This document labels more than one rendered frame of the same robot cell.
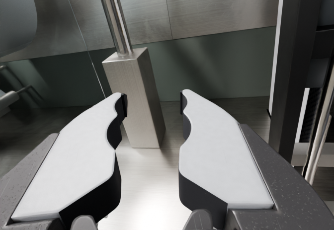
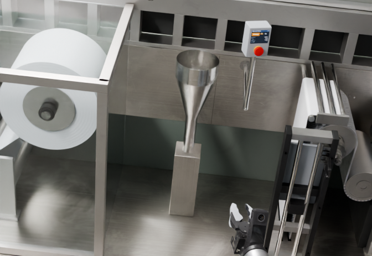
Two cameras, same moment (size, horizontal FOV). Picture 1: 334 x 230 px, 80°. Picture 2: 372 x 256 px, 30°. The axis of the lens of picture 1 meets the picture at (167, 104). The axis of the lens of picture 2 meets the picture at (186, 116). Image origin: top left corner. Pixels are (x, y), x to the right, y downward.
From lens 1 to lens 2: 202 cm
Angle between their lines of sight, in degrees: 14
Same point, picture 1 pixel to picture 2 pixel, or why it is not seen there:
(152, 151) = (187, 219)
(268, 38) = not seen: hidden behind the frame
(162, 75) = not seen: hidden behind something
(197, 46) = (230, 133)
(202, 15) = (239, 114)
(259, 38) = (280, 139)
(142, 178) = (185, 236)
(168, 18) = (212, 109)
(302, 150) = (279, 224)
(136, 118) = (183, 193)
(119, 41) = (189, 144)
